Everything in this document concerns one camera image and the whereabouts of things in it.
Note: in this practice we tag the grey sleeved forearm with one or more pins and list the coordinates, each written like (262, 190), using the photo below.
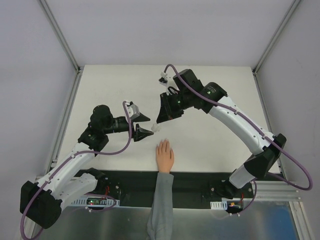
(160, 220)

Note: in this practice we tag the left white cable duct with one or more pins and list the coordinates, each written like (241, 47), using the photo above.
(91, 201)

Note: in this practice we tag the right aluminium frame post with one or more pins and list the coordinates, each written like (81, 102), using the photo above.
(293, 7)

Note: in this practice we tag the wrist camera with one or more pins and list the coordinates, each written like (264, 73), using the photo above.
(168, 83)
(132, 111)

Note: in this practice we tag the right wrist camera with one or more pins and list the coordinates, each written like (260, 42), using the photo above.
(168, 83)

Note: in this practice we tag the left aluminium frame post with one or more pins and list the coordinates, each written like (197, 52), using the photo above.
(59, 35)

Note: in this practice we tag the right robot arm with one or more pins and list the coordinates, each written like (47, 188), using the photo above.
(185, 91)

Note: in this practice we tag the clear nail polish bottle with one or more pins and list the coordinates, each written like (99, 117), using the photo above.
(156, 127)

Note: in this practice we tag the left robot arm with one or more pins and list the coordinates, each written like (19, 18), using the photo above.
(43, 201)

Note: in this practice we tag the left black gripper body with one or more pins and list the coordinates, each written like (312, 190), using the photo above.
(132, 127)

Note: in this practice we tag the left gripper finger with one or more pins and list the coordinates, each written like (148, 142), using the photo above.
(139, 117)
(140, 133)

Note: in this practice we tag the right white cable duct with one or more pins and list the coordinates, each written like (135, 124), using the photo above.
(226, 204)

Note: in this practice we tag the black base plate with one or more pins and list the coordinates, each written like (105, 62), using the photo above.
(182, 190)

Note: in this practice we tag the white cable duct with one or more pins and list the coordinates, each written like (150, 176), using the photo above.
(91, 201)
(226, 204)

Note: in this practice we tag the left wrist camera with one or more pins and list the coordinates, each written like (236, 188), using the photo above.
(132, 111)

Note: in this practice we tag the mannequin hand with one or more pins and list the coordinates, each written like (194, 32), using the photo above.
(164, 156)

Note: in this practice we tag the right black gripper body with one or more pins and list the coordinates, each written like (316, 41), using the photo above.
(169, 107)

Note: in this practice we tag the aluminium frame post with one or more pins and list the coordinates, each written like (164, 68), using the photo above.
(59, 35)
(293, 7)

